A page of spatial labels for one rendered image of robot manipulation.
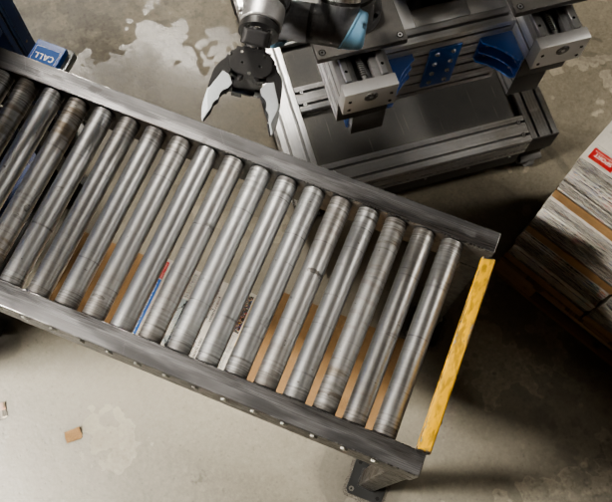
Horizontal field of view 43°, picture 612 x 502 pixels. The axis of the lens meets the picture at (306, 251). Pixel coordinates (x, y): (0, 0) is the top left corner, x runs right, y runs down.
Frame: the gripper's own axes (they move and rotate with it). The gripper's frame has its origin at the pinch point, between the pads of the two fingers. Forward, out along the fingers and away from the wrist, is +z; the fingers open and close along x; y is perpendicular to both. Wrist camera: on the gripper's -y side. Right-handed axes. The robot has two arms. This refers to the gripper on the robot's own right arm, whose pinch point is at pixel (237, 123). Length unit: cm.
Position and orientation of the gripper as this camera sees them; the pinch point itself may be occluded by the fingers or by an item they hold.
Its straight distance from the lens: 129.2
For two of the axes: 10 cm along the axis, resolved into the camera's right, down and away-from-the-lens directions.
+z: -1.7, 9.3, -3.3
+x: -9.7, -2.1, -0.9
